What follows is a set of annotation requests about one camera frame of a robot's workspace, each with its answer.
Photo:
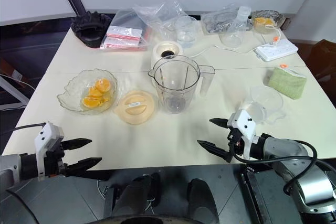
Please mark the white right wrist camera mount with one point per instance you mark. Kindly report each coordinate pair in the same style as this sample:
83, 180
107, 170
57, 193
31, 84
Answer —
245, 127

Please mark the glass bowl with dark rim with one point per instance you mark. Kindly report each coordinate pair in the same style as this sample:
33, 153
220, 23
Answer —
278, 16

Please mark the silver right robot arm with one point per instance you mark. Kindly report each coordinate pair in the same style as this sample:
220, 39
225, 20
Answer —
294, 153

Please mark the orange fruit segment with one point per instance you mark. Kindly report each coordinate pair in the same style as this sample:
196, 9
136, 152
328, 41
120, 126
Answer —
103, 85
91, 101
95, 93

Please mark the white metal frame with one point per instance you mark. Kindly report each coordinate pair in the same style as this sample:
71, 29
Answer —
14, 95

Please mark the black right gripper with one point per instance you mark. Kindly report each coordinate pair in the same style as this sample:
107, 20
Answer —
236, 142

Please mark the clear glass cup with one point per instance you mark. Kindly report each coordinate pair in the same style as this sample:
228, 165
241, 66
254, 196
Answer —
187, 33

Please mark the clear plastic blender jar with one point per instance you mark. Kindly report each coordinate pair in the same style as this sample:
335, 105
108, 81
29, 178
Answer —
176, 85

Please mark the red and white packet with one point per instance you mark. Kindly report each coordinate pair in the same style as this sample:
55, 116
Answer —
120, 42
124, 32

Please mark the orange food piece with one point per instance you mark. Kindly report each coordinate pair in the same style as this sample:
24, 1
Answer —
262, 21

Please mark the dark brown bag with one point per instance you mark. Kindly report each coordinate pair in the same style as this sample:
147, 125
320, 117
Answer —
323, 61

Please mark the small orange clip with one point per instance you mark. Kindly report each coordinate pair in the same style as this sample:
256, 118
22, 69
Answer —
282, 65

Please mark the clear plastic measuring cup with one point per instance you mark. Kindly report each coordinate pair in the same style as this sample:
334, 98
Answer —
270, 100

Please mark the clear zip bag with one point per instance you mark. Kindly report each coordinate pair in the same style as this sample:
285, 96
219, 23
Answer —
123, 20

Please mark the clear wavy glass bowl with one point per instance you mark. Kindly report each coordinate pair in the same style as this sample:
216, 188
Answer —
71, 95

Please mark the plastic bag with dark contents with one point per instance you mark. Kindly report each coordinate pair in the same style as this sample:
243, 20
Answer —
218, 23

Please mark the black table frame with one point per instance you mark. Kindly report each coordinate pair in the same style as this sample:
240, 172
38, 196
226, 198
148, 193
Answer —
256, 195

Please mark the crumpled clear plastic bag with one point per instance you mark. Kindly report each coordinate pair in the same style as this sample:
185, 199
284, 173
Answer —
160, 14

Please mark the green cloth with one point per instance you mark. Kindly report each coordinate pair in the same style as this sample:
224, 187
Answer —
286, 83

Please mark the black ribbed plastic base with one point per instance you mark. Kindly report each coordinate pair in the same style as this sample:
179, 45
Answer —
90, 28

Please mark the clear conical flask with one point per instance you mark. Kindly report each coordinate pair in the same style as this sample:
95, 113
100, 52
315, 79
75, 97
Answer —
233, 32

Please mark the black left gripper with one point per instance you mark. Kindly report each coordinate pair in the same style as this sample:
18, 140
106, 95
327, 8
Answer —
53, 161

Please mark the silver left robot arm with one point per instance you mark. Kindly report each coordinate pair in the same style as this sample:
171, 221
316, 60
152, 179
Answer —
11, 167

